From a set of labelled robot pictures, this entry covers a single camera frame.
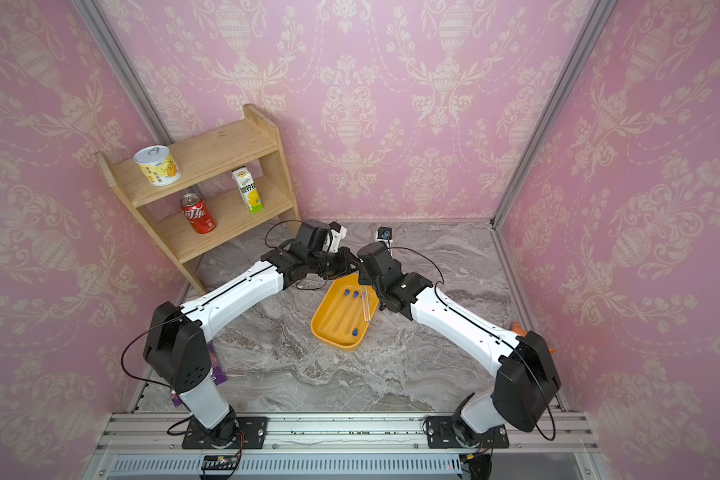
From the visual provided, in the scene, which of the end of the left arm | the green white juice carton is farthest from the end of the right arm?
the green white juice carton

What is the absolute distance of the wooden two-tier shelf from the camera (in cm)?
70

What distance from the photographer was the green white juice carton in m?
0.87

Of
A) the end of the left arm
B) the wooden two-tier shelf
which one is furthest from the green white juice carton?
the end of the left arm
